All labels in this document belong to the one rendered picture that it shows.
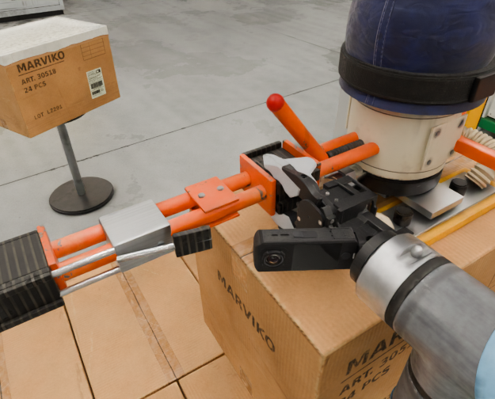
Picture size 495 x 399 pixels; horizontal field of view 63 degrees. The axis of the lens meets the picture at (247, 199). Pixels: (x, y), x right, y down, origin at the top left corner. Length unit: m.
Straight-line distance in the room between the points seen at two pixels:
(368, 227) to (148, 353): 0.87
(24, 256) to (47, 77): 1.81
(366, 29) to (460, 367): 0.42
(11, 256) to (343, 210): 0.37
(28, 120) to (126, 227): 1.76
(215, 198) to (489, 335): 0.33
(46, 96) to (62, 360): 1.37
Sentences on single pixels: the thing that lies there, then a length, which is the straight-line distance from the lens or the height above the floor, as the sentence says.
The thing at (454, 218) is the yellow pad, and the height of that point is 1.14.
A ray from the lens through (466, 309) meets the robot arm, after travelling 0.40.
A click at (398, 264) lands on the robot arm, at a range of 0.42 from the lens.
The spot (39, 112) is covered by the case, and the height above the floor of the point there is 0.72.
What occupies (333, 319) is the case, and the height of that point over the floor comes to 1.12.
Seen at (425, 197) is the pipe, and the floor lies 1.17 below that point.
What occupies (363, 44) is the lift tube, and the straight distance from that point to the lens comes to 0.61.
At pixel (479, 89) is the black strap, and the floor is 1.37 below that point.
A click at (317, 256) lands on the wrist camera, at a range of 0.46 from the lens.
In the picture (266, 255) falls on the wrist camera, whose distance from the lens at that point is 0.44.
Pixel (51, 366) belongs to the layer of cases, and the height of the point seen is 0.54.
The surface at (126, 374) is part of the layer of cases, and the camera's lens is 1.22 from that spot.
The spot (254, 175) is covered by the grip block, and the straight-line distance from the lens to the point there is 0.56.
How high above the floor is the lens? 1.57
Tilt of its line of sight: 37 degrees down
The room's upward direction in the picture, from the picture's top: straight up
